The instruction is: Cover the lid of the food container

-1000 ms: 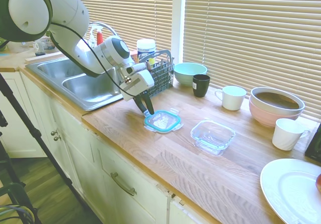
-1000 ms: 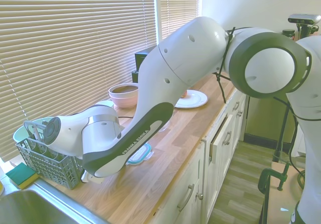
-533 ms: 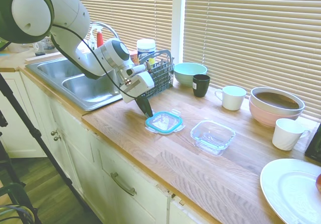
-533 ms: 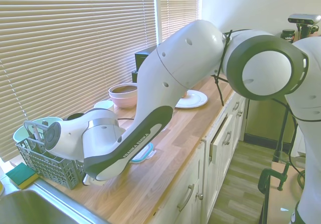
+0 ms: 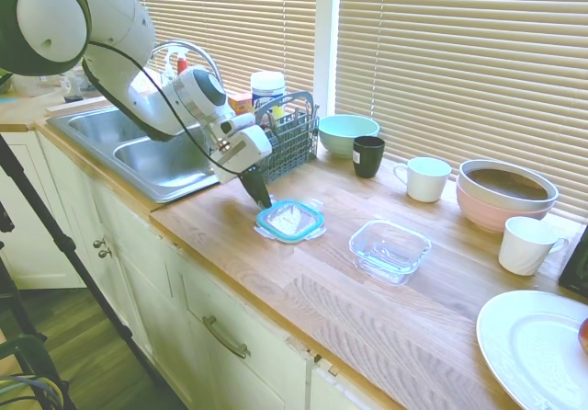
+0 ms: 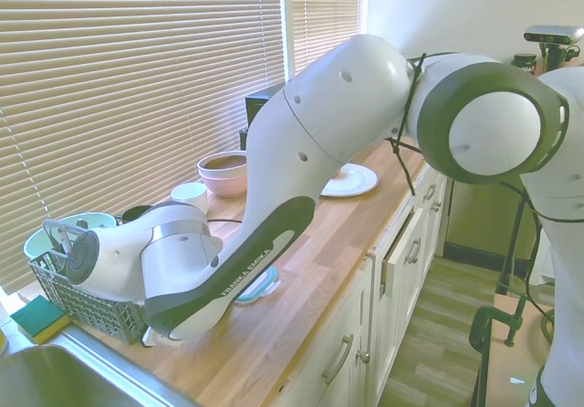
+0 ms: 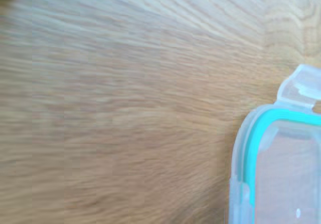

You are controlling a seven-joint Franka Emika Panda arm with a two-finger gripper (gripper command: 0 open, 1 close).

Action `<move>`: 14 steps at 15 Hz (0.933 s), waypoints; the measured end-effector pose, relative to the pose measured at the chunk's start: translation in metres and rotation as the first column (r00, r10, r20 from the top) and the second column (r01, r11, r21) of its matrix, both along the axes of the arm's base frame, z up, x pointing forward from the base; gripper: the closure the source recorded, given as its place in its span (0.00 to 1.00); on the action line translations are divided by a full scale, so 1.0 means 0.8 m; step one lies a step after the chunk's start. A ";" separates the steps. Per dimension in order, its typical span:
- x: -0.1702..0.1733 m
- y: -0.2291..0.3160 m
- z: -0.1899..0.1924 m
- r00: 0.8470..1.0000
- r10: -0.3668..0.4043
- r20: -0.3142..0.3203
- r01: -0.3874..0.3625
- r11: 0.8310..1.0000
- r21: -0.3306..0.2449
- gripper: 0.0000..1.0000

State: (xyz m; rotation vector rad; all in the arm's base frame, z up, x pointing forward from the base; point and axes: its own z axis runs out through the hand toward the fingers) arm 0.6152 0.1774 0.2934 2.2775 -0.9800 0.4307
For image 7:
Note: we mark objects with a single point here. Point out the clear lid with teal seal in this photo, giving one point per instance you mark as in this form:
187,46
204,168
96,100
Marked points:
283,173

